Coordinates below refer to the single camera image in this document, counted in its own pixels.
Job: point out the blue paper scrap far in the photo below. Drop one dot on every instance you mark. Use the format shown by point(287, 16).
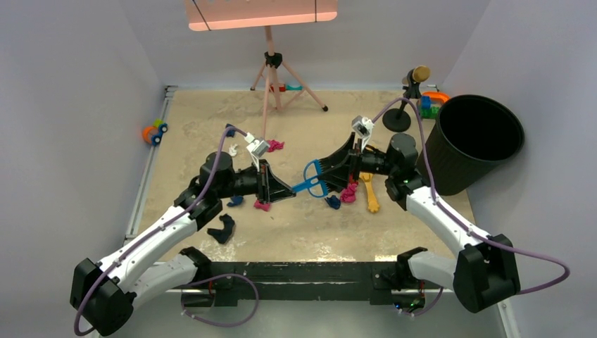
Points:
point(230, 130)

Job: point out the white paper scrap far left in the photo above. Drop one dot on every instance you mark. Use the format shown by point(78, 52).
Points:
point(233, 150)

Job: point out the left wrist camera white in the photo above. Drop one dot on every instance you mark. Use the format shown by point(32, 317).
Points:
point(257, 147)

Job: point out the small blue paper scrap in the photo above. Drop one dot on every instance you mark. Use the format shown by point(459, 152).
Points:
point(333, 202)

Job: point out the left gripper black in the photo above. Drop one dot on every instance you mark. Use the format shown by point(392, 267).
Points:
point(268, 187)

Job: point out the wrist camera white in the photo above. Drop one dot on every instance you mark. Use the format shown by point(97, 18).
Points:
point(363, 127)
point(257, 147)

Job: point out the pink paper scrap right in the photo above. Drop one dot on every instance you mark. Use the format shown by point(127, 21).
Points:
point(348, 195)

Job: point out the pink paper scrap by tripod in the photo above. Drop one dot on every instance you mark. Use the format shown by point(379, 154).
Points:
point(274, 145)

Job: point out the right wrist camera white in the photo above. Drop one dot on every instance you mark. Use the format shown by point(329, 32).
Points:
point(363, 127)

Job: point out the orange green toy car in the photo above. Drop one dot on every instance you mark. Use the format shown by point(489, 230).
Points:
point(153, 134)

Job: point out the black trash bin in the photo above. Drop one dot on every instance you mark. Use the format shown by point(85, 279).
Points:
point(472, 136)

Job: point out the pink paper scrap centre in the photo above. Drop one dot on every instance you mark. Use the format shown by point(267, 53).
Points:
point(262, 206)

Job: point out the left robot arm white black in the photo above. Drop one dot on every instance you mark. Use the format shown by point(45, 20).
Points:
point(105, 293)

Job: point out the red teal toy behind tripod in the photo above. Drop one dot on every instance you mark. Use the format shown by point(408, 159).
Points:
point(282, 87)

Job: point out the yellow slotted scoop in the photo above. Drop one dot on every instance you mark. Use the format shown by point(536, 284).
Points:
point(372, 202)

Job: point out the pink light panel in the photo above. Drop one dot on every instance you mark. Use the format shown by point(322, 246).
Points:
point(233, 14)

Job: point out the blue hand brush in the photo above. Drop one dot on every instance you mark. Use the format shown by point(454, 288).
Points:
point(310, 183)

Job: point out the blue paper scrap under gripper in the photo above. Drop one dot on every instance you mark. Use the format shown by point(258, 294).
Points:
point(235, 201)

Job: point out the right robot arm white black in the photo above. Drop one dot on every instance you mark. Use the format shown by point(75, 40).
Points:
point(484, 270)

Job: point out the colourful block toy orange arch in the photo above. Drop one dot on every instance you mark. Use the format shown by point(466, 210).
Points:
point(430, 103)

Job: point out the black microphone stand gold head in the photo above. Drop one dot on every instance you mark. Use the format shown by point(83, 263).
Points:
point(396, 119)

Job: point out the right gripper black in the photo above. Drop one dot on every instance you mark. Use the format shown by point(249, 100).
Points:
point(341, 177)

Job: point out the pink tripod stand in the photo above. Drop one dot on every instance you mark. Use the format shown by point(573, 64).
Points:
point(272, 100)

